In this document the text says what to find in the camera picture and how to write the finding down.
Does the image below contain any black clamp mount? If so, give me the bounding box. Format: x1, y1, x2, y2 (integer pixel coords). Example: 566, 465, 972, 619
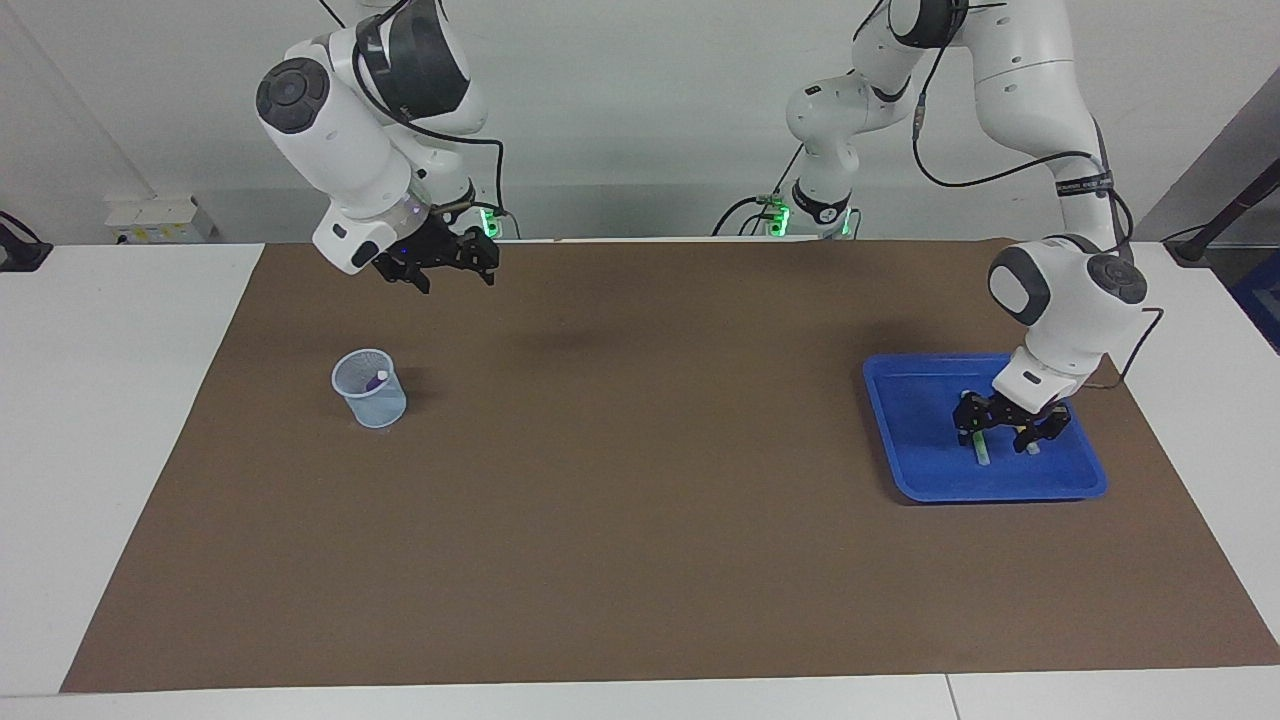
0, 210, 53, 273

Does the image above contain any black stand pole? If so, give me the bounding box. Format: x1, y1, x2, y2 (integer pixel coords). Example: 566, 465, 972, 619
1163, 160, 1280, 266

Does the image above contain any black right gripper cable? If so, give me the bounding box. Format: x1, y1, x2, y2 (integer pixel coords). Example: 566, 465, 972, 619
350, 0, 507, 226

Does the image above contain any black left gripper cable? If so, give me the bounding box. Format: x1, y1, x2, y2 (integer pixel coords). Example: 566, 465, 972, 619
910, 0, 1166, 389

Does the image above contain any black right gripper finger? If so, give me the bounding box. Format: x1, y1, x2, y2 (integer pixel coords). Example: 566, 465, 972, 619
373, 258, 431, 294
455, 230, 501, 287

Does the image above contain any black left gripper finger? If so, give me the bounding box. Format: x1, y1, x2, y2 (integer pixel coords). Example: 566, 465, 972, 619
953, 392, 1001, 448
1018, 405, 1073, 453

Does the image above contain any blue plastic tray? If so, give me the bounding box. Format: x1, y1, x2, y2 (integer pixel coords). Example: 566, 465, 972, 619
862, 352, 1109, 504

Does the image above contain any blue box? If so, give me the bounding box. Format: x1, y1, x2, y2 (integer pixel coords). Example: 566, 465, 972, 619
1232, 250, 1280, 356

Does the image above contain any translucent plastic cup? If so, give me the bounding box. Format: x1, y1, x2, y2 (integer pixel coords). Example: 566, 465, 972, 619
331, 348, 409, 430

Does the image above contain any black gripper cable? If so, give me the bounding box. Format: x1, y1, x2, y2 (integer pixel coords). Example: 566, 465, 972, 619
350, 0, 507, 226
910, 0, 1166, 389

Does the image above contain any white power strip box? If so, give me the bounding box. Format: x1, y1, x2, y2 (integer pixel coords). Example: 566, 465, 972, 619
105, 195, 214, 246

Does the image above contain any brown table mat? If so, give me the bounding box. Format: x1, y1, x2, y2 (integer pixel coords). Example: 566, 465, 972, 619
60, 240, 1280, 694

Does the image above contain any black left base cable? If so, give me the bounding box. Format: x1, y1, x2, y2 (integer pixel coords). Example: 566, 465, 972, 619
712, 145, 806, 239

